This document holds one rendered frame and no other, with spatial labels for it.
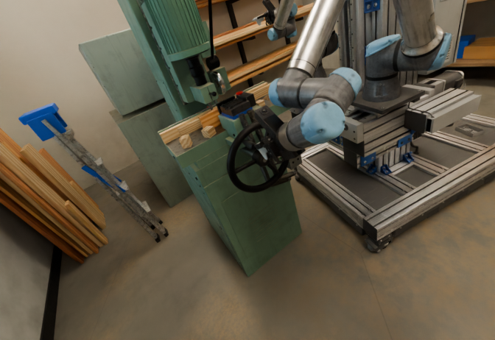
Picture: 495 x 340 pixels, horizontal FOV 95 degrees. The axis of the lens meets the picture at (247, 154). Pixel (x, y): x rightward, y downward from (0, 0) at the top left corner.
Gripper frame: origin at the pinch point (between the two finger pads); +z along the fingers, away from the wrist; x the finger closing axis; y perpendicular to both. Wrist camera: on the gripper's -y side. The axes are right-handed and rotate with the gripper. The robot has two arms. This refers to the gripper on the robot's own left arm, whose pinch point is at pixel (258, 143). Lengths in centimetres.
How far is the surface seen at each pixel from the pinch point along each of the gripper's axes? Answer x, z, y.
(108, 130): -60, 252, -108
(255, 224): -5, 49, 37
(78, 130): -87, 243, -121
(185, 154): -19.9, 21.2, -10.9
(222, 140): -3.5, 22.5, -8.7
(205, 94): 1.0, 23.7, -29.3
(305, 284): 1, 46, 78
